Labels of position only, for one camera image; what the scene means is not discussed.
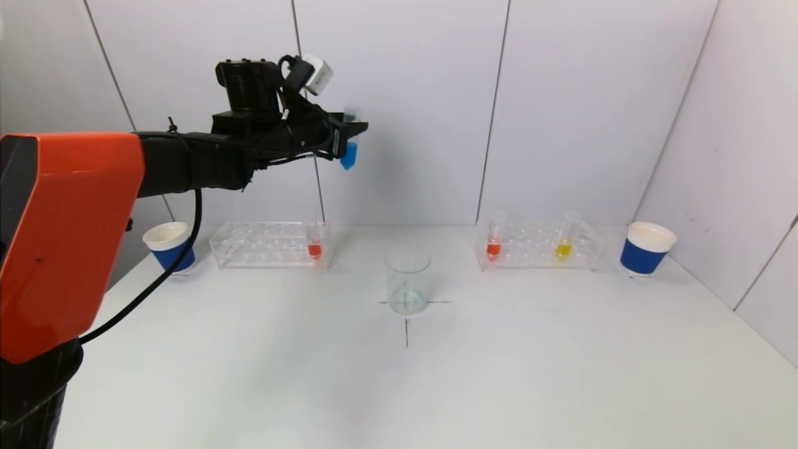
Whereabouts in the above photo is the blue white paper cup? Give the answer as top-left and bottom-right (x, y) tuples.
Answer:
(619, 222), (678, 278)
(142, 221), (198, 276)

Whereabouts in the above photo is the clear acrylic test tube rack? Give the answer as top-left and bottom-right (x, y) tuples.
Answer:
(209, 221), (333, 271)
(473, 220), (603, 272)

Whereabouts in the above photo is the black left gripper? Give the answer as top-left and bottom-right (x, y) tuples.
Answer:
(289, 112), (369, 161)

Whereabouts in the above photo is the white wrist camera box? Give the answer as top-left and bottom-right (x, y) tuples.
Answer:
(299, 52), (335, 96)

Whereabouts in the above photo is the test tube with yellow pigment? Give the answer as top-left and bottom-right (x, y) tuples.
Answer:
(554, 211), (582, 262)

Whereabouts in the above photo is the test tube with red pigment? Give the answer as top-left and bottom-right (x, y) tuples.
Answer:
(486, 211), (507, 262)
(304, 220), (325, 262)

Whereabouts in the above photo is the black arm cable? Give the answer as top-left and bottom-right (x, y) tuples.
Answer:
(77, 186), (204, 347)

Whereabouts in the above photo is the test tube with blue pigment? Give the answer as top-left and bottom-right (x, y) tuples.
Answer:
(339, 105), (363, 171)

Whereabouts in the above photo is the clear glass beaker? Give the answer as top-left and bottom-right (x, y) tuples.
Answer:
(385, 245), (433, 317)

